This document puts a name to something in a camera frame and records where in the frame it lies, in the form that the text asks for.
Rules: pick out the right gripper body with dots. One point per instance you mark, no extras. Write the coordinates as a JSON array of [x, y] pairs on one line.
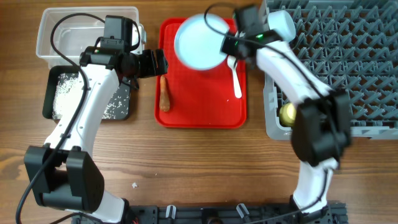
[[231, 45]]

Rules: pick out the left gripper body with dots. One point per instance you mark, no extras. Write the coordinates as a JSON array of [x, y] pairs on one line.
[[146, 66]]

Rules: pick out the white plastic spoon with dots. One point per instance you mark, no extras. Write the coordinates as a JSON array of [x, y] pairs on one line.
[[232, 64]]

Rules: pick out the light blue plate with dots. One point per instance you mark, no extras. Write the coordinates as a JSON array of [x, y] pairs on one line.
[[198, 41]]

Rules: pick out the orange carrot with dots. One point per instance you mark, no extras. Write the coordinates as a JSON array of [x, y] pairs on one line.
[[164, 101]]

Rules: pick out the light blue bowl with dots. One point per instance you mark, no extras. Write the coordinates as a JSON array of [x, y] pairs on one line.
[[282, 23]]

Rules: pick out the yellow plastic cup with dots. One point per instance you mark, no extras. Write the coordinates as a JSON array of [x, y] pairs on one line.
[[287, 114]]

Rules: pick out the rice grains pile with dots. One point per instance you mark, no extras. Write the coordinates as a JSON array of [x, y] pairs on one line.
[[67, 94]]

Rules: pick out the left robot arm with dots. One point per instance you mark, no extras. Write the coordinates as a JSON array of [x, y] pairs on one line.
[[62, 172]]

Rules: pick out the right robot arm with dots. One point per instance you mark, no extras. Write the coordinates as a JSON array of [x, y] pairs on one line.
[[321, 129]]

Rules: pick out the grey dishwasher rack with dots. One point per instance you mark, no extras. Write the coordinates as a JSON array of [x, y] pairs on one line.
[[351, 45]]

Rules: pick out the red serving tray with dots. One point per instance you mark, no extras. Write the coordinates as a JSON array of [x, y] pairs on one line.
[[198, 99]]

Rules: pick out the clear plastic bin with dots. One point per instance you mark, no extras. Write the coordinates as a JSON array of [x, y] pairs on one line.
[[75, 34]]

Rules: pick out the black plastic tray bin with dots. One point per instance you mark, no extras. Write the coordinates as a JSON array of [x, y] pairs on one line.
[[51, 86]]

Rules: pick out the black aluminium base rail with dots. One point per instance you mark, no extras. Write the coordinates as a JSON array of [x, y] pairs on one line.
[[333, 213]]

